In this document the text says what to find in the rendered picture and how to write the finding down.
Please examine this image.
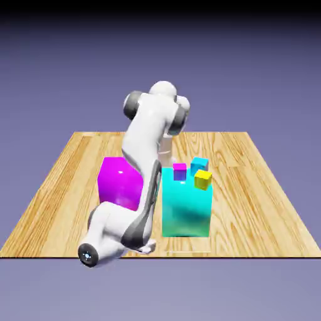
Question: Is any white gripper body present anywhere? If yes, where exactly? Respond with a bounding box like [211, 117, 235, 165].
[157, 149, 177, 168]

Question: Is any small magenta cube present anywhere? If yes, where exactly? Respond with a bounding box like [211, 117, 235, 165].
[172, 162, 188, 182]

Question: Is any small cyan cube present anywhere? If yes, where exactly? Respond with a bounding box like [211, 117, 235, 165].
[190, 157, 209, 177]

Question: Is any small yellow cube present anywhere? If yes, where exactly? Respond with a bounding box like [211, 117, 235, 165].
[194, 169, 213, 191]

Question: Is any large magenta box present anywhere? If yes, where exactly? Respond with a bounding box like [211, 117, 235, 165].
[97, 156, 144, 212]

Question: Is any large cyan box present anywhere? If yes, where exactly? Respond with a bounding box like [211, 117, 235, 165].
[161, 166, 214, 238]

